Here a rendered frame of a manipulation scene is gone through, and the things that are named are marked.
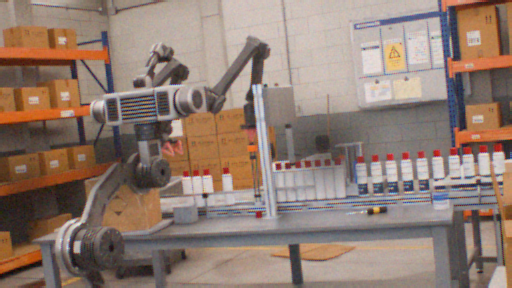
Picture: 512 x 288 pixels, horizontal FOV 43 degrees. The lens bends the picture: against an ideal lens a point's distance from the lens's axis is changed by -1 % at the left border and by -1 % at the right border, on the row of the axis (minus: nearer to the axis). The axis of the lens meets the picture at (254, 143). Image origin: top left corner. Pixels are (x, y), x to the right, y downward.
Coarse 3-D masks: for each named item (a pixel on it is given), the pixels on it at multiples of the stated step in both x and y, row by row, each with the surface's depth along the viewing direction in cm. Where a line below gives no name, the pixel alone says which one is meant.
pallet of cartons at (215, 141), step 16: (224, 112) 696; (240, 112) 690; (176, 128) 718; (192, 128) 710; (208, 128) 703; (224, 128) 697; (240, 128) 691; (272, 128) 758; (192, 144) 713; (208, 144) 705; (224, 144) 699; (240, 144) 692; (256, 144) 707; (176, 160) 721; (192, 160) 715; (208, 160) 707; (224, 160) 700; (240, 160) 694; (192, 176) 717; (240, 176) 696; (256, 176) 698
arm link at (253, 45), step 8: (248, 40) 319; (256, 40) 318; (248, 48) 318; (256, 48) 318; (264, 48) 324; (240, 56) 318; (248, 56) 318; (232, 64) 318; (240, 64) 317; (232, 72) 316; (240, 72) 320; (224, 80) 316; (232, 80) 318; (208, 88) 318; (216, 88) 316; (224, 88) 315; (224, 96) 318; (216, 104) 312; (216, 112) 317
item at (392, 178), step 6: (390, 156) 325; (390, 162) 324; (390, 168) 324; (396, 168) 326; (390, 174) 325; (396, 174) 325; (390, 180) 325; (396, 180) 325; (390, 186) 325; (396, 186) 325; (390, 192) 326; (396, 192) 325
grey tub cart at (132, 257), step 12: (180, 180) 615; (168, 192) 583; (180, 192) 627; (132, 252) 579; (144, 252) 577; (168, 252) 578; (180, 252) 610; (120, 264) 579; (132, 264) 579; (144, 264) 578; (168, 264) 582; (120, 276) 583
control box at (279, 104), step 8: (264, 88) 326; (272, 88) 326; (280, 88) 329; (288, 88) 332; (264, 96) 326; (272, 96) 325; (280, 96) 329; (288, 96) 332; (264, 104) 327; (272, 104) 325; (280, 104) 328; (288, 104) 332; (272, 112) 325; (280, 112) 328; (288, 112) 331; (272, 120) 325; (280, 120) 328; (288, 120) 331
